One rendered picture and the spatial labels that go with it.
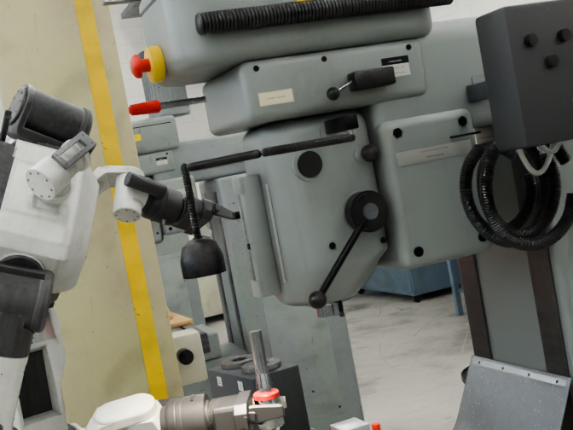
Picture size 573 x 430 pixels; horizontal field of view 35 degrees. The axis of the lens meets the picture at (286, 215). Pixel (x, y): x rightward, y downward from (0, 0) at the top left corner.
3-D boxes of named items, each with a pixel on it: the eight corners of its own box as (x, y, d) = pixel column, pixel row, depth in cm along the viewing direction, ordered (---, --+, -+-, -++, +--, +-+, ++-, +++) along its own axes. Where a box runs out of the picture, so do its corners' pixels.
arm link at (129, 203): (148, 233, 213) (105, 219, 207) (151, 195, 218) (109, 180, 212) (172, 213, 205) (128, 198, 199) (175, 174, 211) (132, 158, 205)
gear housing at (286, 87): (251, 123, 142) (240, 61, 141) (208, 138, 165) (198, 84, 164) (432, 94, 154) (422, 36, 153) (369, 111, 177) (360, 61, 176)
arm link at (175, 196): (187, 246, 221) (144, 232, 215) (188, 212, 226) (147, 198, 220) (215, 225, 212) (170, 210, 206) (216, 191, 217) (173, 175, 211)
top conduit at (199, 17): (203, 33, 135) (199, 9, 134) (195, 38, 139) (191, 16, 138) (456, 2, 151) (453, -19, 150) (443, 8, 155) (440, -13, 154)
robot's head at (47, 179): (20, 192, 163) (28, 162, 157) (56, 163, 170) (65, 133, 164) (49, 213, 163) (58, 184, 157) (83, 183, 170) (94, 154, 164)
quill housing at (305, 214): (303, 314, 147) (267, 121, 145) (261, 305, 166) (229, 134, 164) (404, 289, 153) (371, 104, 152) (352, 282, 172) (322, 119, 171)
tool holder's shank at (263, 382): (255, 395, 160) (244, 334, 159) (259, 390, 163) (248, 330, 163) (272, 392, 159) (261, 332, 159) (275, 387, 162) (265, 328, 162)
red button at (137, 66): (136, 77, 146) (131, 53, 146) (130, 81, 149) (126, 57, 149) (155, 74, 147) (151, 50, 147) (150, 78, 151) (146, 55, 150)
